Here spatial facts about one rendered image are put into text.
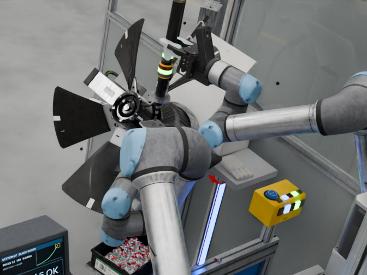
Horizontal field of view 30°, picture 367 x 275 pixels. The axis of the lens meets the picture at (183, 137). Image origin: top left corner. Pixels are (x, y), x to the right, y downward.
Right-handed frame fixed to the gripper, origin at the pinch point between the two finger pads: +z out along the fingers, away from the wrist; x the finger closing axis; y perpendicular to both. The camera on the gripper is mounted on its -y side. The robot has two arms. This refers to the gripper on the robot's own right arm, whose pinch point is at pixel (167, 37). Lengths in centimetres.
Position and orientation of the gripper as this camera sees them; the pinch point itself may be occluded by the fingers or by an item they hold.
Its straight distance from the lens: 214.6
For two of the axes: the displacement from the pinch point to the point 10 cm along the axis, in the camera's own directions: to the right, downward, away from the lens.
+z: -7.4, -4.6, 4.8
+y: -1.9, 8.4, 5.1
